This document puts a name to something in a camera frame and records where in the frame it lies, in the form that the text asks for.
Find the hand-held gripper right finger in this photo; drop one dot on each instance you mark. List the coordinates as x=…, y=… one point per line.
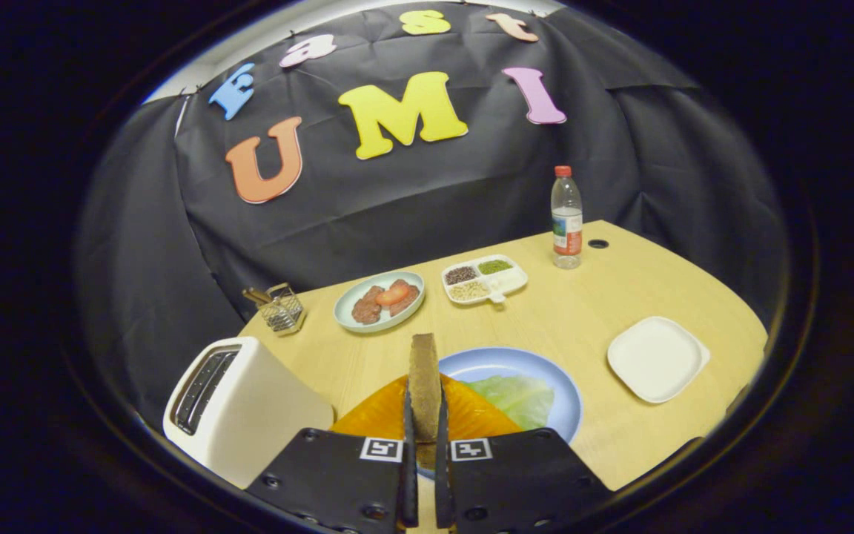
x=516, y=475

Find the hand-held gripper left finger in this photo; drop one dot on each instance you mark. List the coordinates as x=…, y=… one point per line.
x=323, y=475

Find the green lettuce leaf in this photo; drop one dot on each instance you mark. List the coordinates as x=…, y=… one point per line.
x=523, y=400

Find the brown toasted bread slice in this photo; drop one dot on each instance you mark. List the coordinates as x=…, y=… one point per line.
x=424, y=386

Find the white toaster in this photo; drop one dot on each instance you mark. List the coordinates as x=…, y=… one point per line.
x=264, y=423

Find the blue round plate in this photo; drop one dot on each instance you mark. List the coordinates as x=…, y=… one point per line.
x=501, y=363

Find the pale green round plate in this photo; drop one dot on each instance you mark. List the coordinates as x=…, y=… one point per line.
x=349, y=315

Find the brown meat patty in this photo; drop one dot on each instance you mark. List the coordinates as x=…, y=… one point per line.
x=408, y=299
x=366, y=307

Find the white square plate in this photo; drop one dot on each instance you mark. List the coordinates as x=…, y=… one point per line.
x=657, y=360

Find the beige beans pile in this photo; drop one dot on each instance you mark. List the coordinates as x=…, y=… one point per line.
x=468, y=290

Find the brown wooden sticks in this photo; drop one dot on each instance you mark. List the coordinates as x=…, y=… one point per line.
x=255, y=295

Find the red tomato slice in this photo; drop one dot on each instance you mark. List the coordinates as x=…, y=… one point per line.
x=392, y=294

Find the white sectioned dish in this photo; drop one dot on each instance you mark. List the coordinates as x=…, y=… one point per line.
x=508, y=282

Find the dark beans pile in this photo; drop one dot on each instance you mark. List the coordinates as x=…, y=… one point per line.
x=460, y=274

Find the green beans pile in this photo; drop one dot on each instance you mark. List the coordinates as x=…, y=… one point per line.
x=495, y=266

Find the clear plastic water bottle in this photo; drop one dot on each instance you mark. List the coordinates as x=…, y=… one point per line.
x=567, y=222

